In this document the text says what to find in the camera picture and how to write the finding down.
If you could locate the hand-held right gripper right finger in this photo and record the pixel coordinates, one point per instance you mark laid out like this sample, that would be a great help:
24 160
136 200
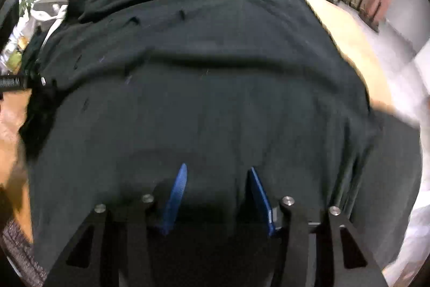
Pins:
260 199

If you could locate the grey hoodie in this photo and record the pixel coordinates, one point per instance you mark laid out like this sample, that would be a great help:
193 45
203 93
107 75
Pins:
50 4

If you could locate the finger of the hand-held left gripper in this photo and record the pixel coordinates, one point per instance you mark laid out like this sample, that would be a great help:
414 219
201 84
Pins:
33 82

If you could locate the pink suitcase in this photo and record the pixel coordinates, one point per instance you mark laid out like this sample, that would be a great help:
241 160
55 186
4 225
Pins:
378 3

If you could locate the plain black shirt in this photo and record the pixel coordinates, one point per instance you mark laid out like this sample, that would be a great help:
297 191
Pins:
208 78

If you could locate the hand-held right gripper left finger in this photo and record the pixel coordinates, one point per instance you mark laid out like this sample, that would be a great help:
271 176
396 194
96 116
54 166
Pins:
176 203

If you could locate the person's grey knitted sweater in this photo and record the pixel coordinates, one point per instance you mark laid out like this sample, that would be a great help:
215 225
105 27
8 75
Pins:
16 250

